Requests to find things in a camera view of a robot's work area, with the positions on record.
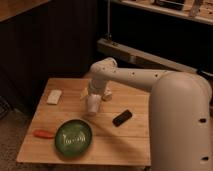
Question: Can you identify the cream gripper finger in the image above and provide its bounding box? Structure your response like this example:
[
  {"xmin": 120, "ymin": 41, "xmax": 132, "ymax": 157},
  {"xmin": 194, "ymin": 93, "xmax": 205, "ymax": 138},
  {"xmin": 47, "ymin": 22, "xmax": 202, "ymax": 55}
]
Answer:
[
  {"xmin": 102, "ymin": 89, "xmax": 112, "ymax": 101},
  {"xmin": 80, "ymin": 88, "xmax": 88, "ymax": 100}
]

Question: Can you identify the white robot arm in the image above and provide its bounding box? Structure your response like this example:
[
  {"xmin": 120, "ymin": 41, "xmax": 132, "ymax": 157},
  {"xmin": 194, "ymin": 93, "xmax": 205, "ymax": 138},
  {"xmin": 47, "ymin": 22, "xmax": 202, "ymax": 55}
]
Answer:
[{"xmin": 86, "ymin": 58, "xmax": 213, "ymax": 171}]

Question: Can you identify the green ceramic bowl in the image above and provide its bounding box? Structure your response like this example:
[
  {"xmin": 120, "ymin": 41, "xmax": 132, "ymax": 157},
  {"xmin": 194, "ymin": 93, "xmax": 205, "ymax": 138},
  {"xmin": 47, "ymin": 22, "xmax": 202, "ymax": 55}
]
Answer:
[{"xmin": 54, "ymin": 119, "xmax": 92, "ymax": 158}]

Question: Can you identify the black rectangular object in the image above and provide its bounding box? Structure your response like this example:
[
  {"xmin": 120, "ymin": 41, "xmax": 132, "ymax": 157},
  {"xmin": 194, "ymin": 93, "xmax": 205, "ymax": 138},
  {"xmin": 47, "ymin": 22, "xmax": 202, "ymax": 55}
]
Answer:
[{"xmin": 113, "ymin": 110, "xmax": 132, "ymax": 127}]

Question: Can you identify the wooden table board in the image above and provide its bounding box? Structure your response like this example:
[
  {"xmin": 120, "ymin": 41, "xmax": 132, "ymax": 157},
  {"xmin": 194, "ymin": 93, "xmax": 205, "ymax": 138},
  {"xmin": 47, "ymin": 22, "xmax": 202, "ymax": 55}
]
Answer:
[{"xmin": 17, "ymin": 78, "xmax": 150, "ymax": 166}]

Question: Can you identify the grey metal beam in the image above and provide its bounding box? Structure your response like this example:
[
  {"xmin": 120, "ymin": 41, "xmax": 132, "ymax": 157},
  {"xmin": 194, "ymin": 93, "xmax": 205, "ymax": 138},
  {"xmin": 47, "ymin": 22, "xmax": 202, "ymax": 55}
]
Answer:
[{"xmin": 97, "ymin": 38, "xmax": 213, "ymax": 76}]

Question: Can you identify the orange carrot toy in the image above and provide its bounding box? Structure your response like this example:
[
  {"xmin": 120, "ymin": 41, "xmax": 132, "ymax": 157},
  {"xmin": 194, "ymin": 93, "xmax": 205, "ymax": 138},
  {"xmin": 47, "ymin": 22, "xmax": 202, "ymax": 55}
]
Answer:
[{"xmin": 33, "ymin": 130, "xmax": 54, "ymax": 139}]

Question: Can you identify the metal pole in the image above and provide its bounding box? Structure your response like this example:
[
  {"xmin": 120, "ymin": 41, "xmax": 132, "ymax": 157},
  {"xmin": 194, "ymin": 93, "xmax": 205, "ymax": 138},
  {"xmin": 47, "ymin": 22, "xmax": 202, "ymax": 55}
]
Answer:
[{"xmin": 107, "ymin": 0, "xmax": 112, "ymax": 42}]

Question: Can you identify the wooden shelf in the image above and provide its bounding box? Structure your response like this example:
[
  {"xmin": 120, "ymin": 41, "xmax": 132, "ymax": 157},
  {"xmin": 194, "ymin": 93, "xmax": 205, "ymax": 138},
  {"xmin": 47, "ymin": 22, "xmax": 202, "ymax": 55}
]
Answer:
[{"xmin": 111, "ymin": 0, "xmax": 213, "ymax": 26}]

